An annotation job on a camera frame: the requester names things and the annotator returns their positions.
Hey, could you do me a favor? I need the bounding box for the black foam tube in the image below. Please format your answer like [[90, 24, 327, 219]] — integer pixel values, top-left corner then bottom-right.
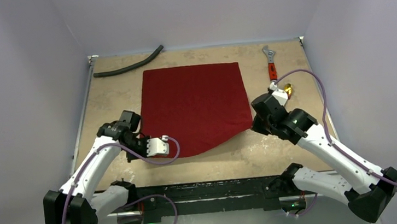
[[94, 45, 164, 78]]

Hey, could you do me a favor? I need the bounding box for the adjustable wrench red handle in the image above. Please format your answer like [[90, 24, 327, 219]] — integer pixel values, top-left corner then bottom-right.
[[262, 45, 278, 82]]

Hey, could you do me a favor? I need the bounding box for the dark red cloth napkin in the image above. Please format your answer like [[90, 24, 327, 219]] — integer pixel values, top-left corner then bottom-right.
[[141, 62, 253, 158]]

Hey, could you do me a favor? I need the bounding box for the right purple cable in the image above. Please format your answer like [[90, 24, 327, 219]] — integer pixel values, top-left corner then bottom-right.
[[271, 59, 397, 220]]

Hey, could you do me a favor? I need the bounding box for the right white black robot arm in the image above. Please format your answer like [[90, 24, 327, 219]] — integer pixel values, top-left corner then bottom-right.
[[251, 93, 397, 223]]

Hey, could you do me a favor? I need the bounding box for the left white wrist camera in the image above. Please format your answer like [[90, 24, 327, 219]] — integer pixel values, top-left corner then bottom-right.
[[146, 135, 170, 157]]

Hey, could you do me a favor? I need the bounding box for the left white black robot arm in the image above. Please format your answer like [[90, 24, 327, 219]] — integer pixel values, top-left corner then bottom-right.
[[43, 111, 147, 224]]

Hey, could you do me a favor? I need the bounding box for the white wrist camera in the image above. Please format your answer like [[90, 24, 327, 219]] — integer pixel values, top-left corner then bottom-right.
[[268, 81, 288, 106], [146, 135, 170, 157]]

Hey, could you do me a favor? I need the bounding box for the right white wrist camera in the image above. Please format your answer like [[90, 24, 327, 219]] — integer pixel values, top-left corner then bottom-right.
[[268, 81, 288, 106]]

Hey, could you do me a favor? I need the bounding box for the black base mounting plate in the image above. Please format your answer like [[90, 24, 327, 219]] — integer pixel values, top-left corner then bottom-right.
[[102, 171, 320, 224]]

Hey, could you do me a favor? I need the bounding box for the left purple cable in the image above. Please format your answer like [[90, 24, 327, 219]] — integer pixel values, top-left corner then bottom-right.
[[53, 134, 188, 224]]

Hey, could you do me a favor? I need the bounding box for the purple cable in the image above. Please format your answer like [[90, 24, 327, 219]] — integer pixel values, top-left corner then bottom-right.
[[271, 59, 397, 220], [53, 134, 188, 224]]

